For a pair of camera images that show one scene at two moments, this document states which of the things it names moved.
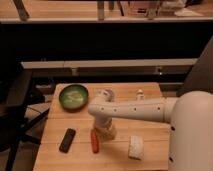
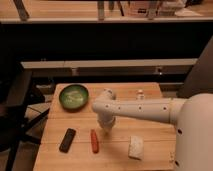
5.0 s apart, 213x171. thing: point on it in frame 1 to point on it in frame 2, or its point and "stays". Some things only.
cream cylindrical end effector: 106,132 to 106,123
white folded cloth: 136,147 stays
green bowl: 73,97 stays
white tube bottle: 140,96 stays
